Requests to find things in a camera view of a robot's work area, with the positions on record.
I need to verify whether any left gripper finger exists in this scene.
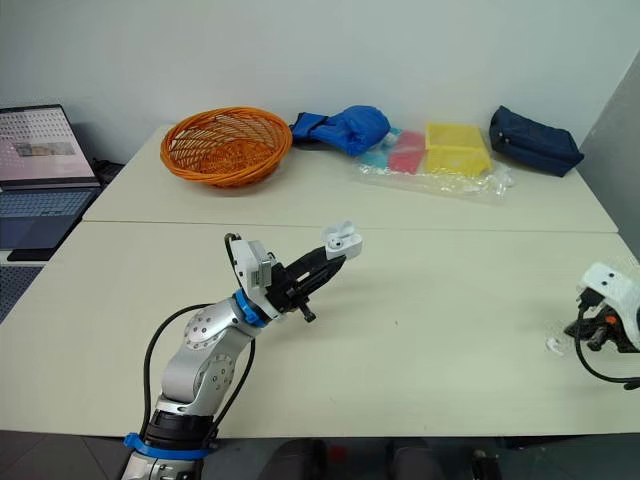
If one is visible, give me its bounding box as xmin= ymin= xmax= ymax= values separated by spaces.
xmin=287 ymin=246 xmax=330 ymax=279
xmin=298 ymin=256 xmax=348 ymax=301

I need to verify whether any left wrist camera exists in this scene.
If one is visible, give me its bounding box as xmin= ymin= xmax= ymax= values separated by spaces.
xmin=231 ymin=239 xmax=280 ymax=304

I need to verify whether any white earbud case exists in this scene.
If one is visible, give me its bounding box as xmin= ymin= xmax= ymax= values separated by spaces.
xmin=320 ymin=220 xmax=365 ymax=261

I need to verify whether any blue cloth bag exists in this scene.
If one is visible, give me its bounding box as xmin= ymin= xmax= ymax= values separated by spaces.
xmin=290 ymin=104 xmax=392 ymax=158

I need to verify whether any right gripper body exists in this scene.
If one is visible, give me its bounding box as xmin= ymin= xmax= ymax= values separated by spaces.
xmin=585 ymin=309 xmax=626 ymax=353

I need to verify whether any clear plastic bag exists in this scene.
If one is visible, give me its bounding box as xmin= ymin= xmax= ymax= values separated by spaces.
xmin=351 ymin=124 xmax=515 ymax=207

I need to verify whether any red plastic box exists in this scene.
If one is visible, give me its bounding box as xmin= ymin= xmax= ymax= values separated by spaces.
xmin=388 ymin=130 xmax=427 ymax=174

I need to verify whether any open laptop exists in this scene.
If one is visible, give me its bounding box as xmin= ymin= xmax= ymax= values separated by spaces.
xmin=0 ymin=103 xmax=105 ymax=253

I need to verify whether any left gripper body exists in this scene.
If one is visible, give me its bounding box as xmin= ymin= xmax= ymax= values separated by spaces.
xmin=267 ymin=262 xmax=318 ymax=325

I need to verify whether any orange wire basket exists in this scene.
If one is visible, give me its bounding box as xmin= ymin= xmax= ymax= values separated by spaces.
xmin=159 ymin=105 xmax=294 ymax=189

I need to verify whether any black cable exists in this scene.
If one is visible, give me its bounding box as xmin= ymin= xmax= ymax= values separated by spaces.
xmin=573 ymin=297 xmax=640 ymax=392
xmin=143 ymin=232 xmax=257 ymax=451

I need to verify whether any navy zip pouch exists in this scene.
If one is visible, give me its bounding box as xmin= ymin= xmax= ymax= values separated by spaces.
xmin=488 ymin=104 xmax=586 ymax=178

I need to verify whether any teal plastic box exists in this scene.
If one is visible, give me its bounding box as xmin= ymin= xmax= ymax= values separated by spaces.
xmin=356 ymin=127 xmax=402 ymax=170

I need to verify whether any yellow plastic box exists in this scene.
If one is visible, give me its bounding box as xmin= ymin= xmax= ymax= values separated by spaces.
xmin=424 ymin=121 xmax=493 ymax=177

